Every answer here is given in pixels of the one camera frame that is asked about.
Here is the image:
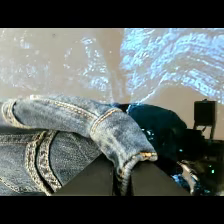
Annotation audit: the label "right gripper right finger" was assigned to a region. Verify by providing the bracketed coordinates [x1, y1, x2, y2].
[129, 160, 192, 197]

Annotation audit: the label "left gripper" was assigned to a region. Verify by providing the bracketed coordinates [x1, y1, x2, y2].
[179, 131, 224, 195]

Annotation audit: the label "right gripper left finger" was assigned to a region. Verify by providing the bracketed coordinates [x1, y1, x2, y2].
[52, 155, 117, 197]

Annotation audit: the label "dark blue jeans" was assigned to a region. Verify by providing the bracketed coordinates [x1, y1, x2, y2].
[0, 94, 189, 197]

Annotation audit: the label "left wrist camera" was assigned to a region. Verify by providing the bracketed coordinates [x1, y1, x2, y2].
[193, 99, 218, 140]

